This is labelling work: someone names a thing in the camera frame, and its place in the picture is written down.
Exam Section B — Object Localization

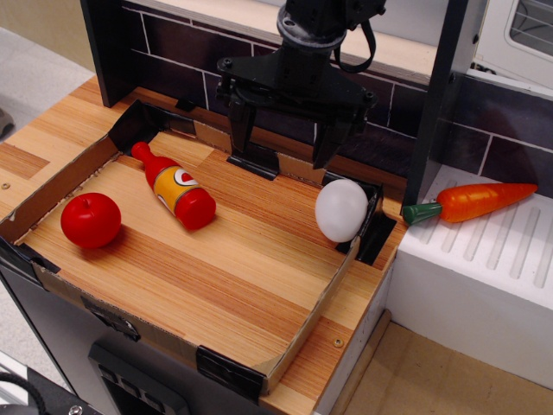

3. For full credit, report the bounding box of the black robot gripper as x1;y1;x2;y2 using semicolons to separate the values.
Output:
217;46;377;169

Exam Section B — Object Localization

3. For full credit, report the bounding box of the red hot sauce bottle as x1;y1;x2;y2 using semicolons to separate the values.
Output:
131;142;216;231

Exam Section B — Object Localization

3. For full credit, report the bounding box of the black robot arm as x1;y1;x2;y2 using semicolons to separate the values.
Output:
217;1;385;169

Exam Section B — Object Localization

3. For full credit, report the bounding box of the white toy egg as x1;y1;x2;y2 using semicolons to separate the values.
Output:
315;179;368;243

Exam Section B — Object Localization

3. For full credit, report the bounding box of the orange toy carrot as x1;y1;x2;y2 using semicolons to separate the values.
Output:
402;183;538;225

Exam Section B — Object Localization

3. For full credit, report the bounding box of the red toy apple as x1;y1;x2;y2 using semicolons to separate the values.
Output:
60;193;122;249

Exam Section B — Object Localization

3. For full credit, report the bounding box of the white appliance with rack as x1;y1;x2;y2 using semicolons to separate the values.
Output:
474;0;552;89

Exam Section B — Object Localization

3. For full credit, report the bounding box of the white drying rack sink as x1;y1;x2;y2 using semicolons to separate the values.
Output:
391;163;553;393

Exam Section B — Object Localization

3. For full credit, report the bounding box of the black oven control panel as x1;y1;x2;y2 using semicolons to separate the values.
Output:
88;343;190;415

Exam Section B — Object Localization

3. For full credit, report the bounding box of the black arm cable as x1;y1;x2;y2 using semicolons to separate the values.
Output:
333;19;377;74

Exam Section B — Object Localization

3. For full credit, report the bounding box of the black right cabinet post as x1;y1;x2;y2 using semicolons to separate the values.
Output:
403;1;467;206

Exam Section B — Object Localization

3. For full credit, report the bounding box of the black cabinet post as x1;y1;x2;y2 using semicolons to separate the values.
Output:
403;1;467;206
80;0;137;107

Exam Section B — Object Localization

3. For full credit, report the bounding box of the black left cabinet post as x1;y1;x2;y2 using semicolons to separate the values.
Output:
80;0;137;107

